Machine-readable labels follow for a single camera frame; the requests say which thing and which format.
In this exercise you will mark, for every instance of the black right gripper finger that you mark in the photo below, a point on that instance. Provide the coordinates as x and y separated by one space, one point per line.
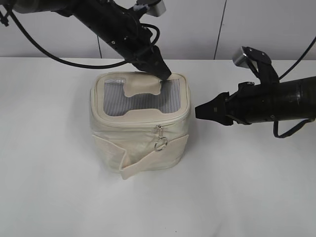
215 110

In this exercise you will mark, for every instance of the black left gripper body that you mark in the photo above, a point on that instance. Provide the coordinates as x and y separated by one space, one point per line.
117 26

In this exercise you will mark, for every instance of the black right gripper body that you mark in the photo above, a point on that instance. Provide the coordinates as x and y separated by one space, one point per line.
251 104

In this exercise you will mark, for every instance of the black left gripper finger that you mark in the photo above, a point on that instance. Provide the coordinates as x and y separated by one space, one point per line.
148 59

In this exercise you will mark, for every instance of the cream canvas zipper bag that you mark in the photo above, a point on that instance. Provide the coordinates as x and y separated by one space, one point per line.
139 122

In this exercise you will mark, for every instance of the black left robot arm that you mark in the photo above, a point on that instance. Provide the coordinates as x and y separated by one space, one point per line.
64 8

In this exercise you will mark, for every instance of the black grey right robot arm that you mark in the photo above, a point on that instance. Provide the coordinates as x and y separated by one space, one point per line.
297 99

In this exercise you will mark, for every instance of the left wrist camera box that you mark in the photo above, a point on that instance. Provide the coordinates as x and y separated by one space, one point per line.
154 8

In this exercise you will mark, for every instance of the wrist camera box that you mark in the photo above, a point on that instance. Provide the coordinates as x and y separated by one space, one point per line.
154 8
258 62

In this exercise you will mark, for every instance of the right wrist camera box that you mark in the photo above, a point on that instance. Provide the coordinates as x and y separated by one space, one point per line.
258 62

